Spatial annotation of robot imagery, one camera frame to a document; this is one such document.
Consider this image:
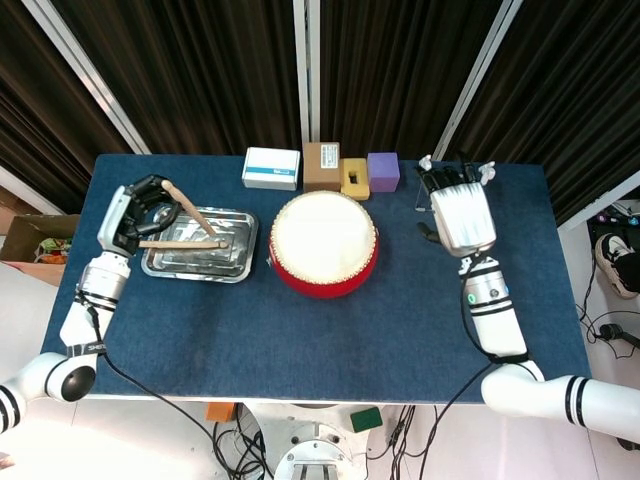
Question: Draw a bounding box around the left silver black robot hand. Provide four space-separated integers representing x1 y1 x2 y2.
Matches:
96 174 182 257

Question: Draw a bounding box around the orange box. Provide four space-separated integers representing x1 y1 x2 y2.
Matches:
205 402 237 424

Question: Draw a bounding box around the purple foam cube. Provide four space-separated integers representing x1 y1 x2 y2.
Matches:
367 151 402 194

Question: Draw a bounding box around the open cardboard box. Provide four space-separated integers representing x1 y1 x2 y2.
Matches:
0 213 81 287

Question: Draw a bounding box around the shiny metal tray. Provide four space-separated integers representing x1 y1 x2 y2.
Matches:
140 205 261 285

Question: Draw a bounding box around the dark brown pleated curtain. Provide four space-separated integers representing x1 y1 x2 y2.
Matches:
0 0 640 226

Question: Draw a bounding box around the wooden drumstick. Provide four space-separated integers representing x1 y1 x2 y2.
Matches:
138 239 229 250
160 180 217 237

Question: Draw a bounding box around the white robot torso base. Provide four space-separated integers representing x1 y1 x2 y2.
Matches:
244 402 369 480

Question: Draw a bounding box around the white frame post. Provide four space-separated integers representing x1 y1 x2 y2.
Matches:
432 0 525 161
20 0 152 155
292 0 322 146

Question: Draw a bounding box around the yellow sponge block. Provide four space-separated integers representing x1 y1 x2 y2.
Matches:
340 157 372 199

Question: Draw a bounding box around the blue fabric table mat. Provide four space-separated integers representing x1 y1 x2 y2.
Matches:
39 153 592 407

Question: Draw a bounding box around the brown cardboard box white label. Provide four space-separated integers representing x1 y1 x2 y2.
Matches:
302 141 343 194

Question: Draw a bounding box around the green block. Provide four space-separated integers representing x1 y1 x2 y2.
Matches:
349 406 384 434

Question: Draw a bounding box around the red drum white skin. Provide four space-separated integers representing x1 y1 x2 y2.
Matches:
268 190 381 300

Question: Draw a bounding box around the white box blue stripe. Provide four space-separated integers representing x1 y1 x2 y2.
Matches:
241 146 302 192

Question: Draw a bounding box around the black white sneaker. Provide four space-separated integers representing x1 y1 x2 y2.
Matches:
594 232 640 300

